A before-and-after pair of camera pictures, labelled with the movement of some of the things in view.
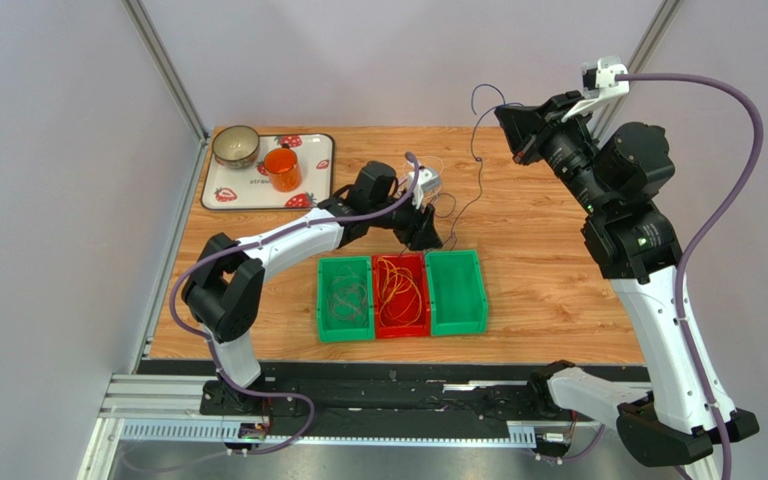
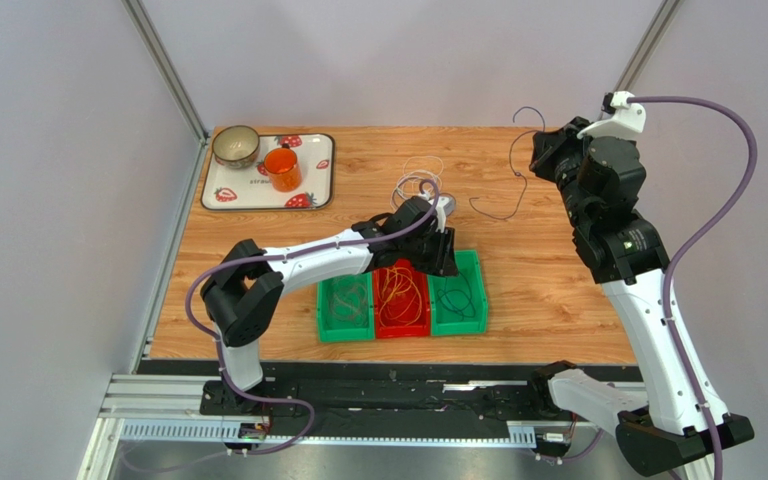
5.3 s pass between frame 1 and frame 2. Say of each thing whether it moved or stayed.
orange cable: stayed
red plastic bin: stayed
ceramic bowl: stayed
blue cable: moved
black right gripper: moved
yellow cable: stayed
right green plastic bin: stayed
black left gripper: moved
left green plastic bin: stayed
